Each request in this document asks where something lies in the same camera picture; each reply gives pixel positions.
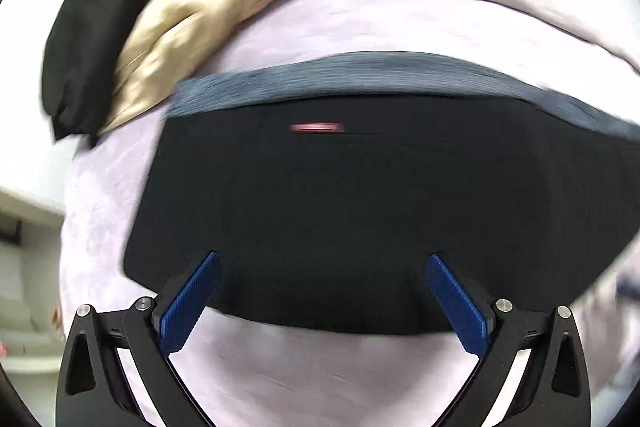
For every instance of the lilac embossed blanket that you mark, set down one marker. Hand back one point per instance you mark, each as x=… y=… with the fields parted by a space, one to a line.
x=300 y=32

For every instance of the black pants with grey waistband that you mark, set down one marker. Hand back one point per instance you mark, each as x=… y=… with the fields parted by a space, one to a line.
x=325 y=207

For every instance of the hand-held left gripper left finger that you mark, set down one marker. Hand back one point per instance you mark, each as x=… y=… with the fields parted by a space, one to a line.
x=192 y=294

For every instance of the black garment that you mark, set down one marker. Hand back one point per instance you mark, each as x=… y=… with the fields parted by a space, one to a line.
x=90 y=32

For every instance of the white cabinet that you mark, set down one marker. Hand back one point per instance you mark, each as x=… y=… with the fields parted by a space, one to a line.
x=25 y=257

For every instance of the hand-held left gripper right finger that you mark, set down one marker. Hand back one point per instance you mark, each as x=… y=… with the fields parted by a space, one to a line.
x=457 y=302

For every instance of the beige padded jacket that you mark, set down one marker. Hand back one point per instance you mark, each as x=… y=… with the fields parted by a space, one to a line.
x=200 y=17

